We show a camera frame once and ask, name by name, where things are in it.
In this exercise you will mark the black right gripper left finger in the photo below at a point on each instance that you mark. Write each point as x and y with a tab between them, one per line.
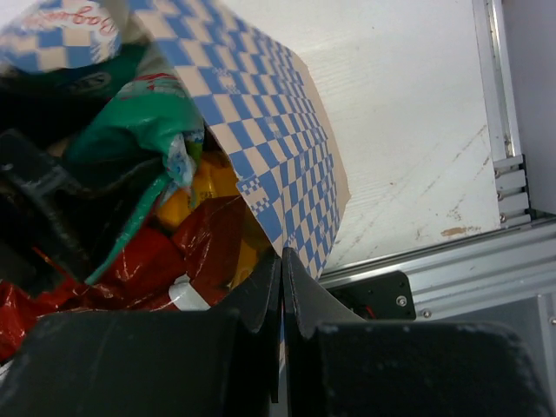
223	361

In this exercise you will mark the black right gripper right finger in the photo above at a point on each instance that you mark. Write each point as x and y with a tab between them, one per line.
340	365

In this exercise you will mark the aluminium front rail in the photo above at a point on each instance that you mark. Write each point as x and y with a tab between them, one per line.
474	273

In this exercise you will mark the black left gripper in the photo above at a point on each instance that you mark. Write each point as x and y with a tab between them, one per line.
68	207

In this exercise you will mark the orange yellow snack bag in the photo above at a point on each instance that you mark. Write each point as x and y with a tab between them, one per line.
212	226

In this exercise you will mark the teal snack bag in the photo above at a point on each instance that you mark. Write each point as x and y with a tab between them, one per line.
150	115

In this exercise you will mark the red white chips bag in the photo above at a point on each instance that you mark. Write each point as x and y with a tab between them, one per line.
149	274

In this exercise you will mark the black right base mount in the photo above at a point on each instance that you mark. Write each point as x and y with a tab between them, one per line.
383	297

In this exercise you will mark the checkered paper bag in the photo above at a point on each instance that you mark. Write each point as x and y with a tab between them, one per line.
255	94

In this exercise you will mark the aluminium table edge rail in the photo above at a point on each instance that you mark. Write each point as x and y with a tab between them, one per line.
509	163

